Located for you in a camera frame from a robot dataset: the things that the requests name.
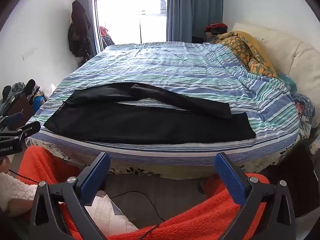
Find blue curtain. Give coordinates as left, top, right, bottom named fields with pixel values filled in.
left=76, top=0, right=98, bottom=55
left=166, top=0, right=224, bottom=43

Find blue patterned clothes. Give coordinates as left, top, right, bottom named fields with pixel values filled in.
left=292, top=94, right=316, bottom=140

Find cream padded headboard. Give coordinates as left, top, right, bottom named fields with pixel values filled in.
left=231, top=22, right=320, bottom=128

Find striped bed sheet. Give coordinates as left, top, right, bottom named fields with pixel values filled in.
left=26, top=41, right=300, bottom=167

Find grey clothes pile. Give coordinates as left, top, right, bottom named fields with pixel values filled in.
left=0, top=79, right=44, bottom=115

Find dark bedside cabinet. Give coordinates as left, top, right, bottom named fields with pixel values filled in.
left=260, top=140, right=318, bottom=218

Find red and black clothes pile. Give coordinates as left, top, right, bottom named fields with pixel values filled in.
left=204, top=23, right=228, bottom=43

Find person's orange fleece clothing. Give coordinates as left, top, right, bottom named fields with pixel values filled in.
left=17, top=145, right=269, bottom=240

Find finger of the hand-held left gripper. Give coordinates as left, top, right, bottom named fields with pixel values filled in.
left=0, top=121, right=41, bottom=141
left=0, top=112, right=23, bottom=131

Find person's left forearm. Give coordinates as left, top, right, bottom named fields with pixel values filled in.
left=0, top=155, right=38, bottom=217

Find leaf-print mattress cover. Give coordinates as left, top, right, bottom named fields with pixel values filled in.
left=32, top=140, right=298, bottom=179

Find black floor cable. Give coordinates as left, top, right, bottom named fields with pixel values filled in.
left=110, top=191, right=165, bottom=223

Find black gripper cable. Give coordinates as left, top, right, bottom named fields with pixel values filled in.
left=7, top=169, right=38, bottom=185

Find black pants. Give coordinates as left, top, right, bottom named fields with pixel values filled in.
left=43, top=82, right=257, bottom=145

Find glass balcony door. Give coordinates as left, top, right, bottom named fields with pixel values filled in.
left=92, top=0, right=168, bottom=53

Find brown wooden cabinet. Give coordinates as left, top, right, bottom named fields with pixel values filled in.
left=5, top=94, right=34, bottom=120

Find dark hanging clothes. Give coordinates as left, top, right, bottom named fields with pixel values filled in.
left=68, top=0, right=97, bottom=60

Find red clothes by door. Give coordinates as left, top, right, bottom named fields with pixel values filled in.
left=100, top=26, right=115, bottom=47

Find teal pillow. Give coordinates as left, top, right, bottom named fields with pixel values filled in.
left=277, top=74, right=298, bottom=93

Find orange floral blanket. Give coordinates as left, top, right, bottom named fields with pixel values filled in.
left=211, top=31, right=278, bottom=78

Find white bag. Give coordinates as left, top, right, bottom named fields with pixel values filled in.
left=42, top=82, right=57, bottom=100

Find white patterned cloth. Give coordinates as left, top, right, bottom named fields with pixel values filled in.
left=84, top=190, right=139, bottom=237

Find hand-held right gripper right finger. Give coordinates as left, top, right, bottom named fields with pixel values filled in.
left=215, top=152, right=297, bottom=240

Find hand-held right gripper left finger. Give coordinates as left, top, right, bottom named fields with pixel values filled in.
left=29, top=152, right=111, bottom=240

